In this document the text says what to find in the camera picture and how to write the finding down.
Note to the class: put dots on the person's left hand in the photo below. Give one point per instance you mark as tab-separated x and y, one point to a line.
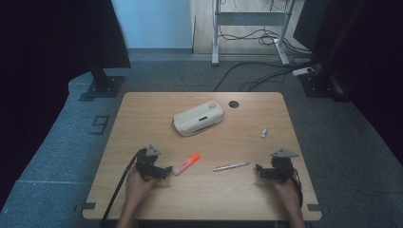
138	188

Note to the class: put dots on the white power strip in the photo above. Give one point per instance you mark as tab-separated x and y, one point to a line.
303	71

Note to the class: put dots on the white pen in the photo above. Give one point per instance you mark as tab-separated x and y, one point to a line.
231	166

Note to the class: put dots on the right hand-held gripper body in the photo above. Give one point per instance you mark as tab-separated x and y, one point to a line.
282	167

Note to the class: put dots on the orange highlighter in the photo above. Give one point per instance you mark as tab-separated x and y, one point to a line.
187	163

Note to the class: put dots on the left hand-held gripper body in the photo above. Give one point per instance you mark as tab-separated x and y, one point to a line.
146	164

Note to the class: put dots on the dark curtain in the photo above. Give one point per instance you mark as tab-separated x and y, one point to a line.
47	47
364	47

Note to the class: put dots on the white metal desk frame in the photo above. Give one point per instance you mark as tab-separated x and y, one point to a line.
250	19

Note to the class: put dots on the beige pencil case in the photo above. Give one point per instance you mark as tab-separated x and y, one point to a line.
198	118

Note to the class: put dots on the small white eraser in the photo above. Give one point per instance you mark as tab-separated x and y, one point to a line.
264	132

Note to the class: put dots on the black stand with base plate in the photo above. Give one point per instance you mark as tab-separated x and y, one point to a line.
104	85
320	85

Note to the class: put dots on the person's right hand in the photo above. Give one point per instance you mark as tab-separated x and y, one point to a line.
286	191

